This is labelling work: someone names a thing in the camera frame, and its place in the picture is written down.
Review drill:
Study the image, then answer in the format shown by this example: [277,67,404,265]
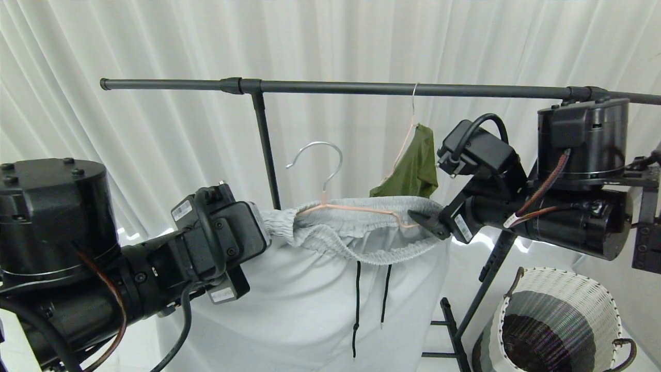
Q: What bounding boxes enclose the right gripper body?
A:
[447,188,634,261]

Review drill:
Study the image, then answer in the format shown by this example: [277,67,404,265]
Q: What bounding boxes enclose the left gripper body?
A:
[124,231,252,317]

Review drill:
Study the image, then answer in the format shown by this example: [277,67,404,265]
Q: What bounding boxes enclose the green long-sleeved shirt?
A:
[369,124,439,199]

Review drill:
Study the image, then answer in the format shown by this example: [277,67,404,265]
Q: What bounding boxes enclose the pink clothes hanger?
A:
[286,141,421,229]
[382,83,420,185]

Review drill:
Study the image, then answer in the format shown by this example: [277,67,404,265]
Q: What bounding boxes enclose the white laundry basket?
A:
[471,266,637,372]

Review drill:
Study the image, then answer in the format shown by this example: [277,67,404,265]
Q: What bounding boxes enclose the black clothes rack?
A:
[100,77,661,372]

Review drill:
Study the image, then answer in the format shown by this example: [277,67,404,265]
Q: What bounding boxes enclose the white curtain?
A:
[0,0,661,243]

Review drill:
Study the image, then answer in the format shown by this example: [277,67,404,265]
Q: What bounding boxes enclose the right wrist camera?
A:
[436,120,528,207]

